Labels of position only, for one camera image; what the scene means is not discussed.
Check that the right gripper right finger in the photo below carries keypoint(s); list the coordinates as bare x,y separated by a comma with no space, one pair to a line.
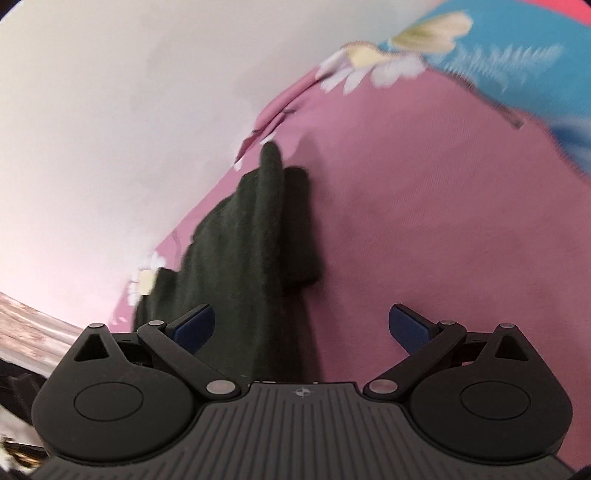
429,345

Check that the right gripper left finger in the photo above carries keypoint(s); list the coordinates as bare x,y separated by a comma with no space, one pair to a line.
176,344

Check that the black knit garment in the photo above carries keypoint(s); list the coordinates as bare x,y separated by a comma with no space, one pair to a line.
250,259

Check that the pink floral bed sheet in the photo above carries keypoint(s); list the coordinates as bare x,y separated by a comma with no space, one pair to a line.
423,194

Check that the pink patterned curtain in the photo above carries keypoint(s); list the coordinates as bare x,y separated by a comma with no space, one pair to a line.
31,339

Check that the blue floral blanket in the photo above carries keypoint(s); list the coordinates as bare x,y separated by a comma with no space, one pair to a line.
532,56

